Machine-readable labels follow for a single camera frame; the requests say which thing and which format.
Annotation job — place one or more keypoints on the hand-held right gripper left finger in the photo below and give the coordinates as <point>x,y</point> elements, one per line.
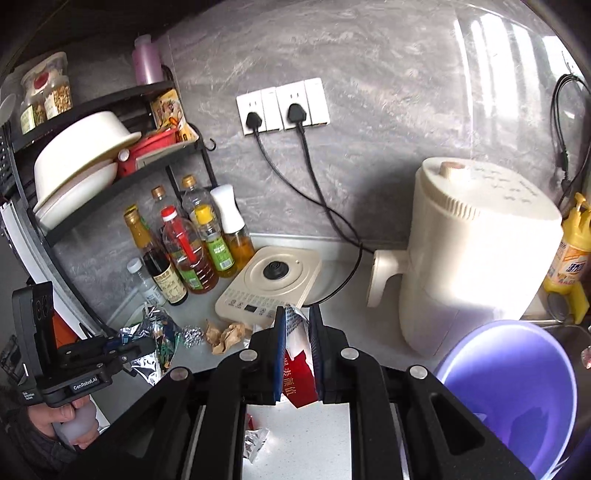
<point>279,355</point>

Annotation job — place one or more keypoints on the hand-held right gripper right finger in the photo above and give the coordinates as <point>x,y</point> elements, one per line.
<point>317,355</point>

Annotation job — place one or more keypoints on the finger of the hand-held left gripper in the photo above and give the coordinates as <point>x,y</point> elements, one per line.
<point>131,345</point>
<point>124,359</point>

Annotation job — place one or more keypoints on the red and white paper packet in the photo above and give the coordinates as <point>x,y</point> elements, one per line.
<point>300,369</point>

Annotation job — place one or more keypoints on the silver foil snack bag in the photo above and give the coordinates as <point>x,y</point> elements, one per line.
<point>159,327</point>

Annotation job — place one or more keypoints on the brown paper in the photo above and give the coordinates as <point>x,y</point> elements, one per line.
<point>212,332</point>
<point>236,337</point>

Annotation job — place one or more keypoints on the foil ball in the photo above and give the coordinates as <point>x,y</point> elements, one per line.
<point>191,336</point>

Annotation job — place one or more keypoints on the small foil scrap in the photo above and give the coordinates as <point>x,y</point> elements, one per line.
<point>256,441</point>

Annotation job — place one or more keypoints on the purple plastic bucket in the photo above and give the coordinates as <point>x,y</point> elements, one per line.
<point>508,369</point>

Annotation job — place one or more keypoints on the person's left forearm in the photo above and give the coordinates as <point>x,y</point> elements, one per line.
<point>27,457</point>

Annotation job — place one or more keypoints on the person's left hand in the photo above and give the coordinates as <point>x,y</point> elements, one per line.
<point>44,417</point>

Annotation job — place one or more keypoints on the orange object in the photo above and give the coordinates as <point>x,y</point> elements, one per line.
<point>63,327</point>

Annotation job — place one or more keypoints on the dark soy sauce bottle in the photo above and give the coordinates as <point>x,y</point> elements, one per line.
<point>166,281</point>

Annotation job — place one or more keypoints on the cream kettle base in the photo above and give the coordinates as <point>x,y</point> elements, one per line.
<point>288,281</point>

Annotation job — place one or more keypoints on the small clear white cap bottle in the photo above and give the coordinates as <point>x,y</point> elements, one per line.
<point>136,267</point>

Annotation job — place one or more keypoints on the red cap oil bottle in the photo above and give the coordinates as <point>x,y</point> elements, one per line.
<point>194,267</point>

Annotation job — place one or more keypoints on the yellow cap green label bottle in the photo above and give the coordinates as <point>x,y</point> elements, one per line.
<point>217,251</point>

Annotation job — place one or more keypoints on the cream plate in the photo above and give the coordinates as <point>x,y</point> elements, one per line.
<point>78,203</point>

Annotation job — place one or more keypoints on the clear bottle with gold cap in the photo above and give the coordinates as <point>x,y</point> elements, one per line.
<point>189,184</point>
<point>159,194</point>

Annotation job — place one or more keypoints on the white top oil sprayer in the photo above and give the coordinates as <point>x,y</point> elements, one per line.
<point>226,207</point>

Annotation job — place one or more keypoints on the cream air fryer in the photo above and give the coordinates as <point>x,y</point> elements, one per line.
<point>461,254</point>

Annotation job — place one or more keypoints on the red plastic container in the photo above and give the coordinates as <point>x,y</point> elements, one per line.
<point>147,150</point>

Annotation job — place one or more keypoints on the large cream bowl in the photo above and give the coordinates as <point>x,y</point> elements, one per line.
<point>78,147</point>

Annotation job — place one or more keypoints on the small yellow packet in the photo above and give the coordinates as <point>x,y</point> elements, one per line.
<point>188,133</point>

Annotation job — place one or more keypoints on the glass spice jar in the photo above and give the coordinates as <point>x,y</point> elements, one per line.
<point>30,117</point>
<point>59,101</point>

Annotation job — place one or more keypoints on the orange snack packet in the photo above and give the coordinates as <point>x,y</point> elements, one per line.
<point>166,108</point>

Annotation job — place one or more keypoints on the black kitchen rack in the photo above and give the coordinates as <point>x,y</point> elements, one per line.
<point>138,93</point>

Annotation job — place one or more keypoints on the yellow dish soap bottle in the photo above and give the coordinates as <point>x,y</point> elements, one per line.
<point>568,258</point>

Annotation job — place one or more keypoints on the yellow sponge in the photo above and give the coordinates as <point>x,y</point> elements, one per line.
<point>581,302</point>

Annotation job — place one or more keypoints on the clear lidded food container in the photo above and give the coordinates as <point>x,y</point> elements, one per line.
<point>44,76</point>

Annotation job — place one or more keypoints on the pink plastic bottle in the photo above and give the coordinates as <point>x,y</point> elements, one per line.
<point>147,64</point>

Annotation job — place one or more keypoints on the white wall socket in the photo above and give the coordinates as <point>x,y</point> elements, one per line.
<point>272,108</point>
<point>316,101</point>

